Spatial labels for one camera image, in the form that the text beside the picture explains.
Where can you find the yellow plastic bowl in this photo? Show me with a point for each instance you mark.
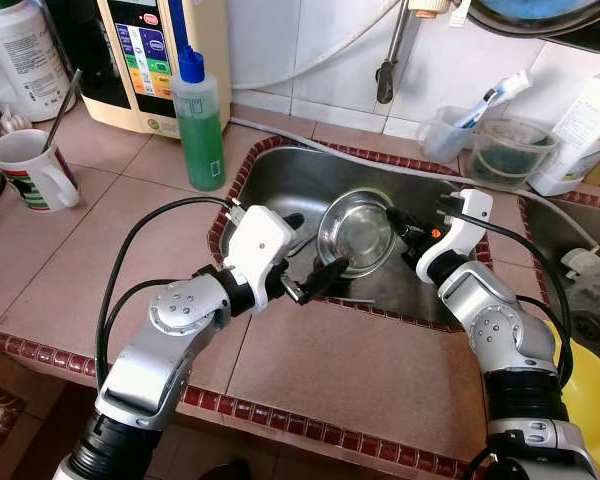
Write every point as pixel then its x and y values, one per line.
pixel 595 400

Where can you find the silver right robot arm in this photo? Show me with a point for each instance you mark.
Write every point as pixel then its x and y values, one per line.
pixel 500 320

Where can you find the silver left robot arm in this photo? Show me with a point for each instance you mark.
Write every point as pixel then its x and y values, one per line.
pixel 150 370

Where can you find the metal cutlery piece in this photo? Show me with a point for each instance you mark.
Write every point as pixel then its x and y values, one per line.
pixel 305 243

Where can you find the clear toothbrush cup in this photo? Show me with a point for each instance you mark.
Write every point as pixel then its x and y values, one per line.
pixel 440 140

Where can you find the clear container green scrubber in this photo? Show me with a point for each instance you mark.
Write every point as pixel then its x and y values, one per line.
pixel 510 160

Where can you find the green soap bottle blue cap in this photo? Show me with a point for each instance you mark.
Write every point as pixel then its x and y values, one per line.
pixel 200 140

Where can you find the white blue toothbrush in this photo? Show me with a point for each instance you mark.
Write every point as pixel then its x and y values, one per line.
pixel 505 88

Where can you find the white detergent bottle yellow cap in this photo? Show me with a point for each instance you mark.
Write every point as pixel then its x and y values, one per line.
pixel 580 130

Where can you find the beige water filter appliance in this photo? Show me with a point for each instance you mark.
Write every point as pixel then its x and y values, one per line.
pixel 140 50

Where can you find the dark hanging wok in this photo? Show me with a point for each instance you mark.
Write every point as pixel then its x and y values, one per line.
pixel 540 15

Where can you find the metal spoon in mug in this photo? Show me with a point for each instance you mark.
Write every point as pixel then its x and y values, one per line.
pixel 63 110

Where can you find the white printed mug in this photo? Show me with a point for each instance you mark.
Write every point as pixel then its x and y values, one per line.
pixel 35 180

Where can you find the large white plastic jug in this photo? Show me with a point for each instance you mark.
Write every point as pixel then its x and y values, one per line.
pixel 20 60

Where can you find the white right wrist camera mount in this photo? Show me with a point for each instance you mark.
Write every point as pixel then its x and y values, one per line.
pixel 460 235

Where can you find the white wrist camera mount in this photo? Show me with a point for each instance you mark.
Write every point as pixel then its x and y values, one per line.
pixel 255 245
pixel 460 235

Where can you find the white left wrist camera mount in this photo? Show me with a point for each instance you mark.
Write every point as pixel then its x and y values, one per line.
pixel 255 245

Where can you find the grey wall tap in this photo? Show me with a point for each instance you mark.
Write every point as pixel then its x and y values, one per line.
pixel 384 85

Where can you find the thin white wall tube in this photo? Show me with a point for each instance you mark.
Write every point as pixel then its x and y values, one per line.
pixel 320 68

